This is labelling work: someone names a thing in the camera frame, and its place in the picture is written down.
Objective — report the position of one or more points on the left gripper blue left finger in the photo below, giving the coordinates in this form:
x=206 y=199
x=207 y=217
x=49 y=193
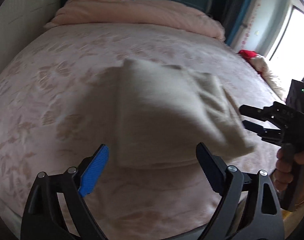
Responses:
x=43 y=217

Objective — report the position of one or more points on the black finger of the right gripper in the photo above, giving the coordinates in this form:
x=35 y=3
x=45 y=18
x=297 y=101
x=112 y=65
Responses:
x=261 y=114

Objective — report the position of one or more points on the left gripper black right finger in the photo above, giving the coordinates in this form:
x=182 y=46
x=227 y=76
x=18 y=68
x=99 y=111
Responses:
x=249 y=207

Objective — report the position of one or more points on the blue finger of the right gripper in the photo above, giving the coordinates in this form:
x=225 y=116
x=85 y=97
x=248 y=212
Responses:
x=259 y=128

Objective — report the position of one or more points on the cream knit sweater black hearts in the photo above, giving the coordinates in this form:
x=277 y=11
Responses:
x=152 y=116

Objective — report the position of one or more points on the person's right hand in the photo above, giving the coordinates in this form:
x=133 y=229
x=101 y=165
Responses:
x=283 y=169

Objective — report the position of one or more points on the cream cloth by window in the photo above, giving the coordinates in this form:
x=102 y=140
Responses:
x=264 y=68

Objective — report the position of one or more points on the red cloth by window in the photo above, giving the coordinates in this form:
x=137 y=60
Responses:
x=247 y=54

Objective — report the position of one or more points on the pink floral bed blanket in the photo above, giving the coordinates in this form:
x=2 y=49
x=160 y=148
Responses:
x=45 y=111

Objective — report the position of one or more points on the pink folded duvet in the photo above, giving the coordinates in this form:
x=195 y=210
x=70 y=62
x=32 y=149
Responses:
x=158 y=12

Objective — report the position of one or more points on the white wardrobe with red stickers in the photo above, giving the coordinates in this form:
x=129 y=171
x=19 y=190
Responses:
x=21 y=22

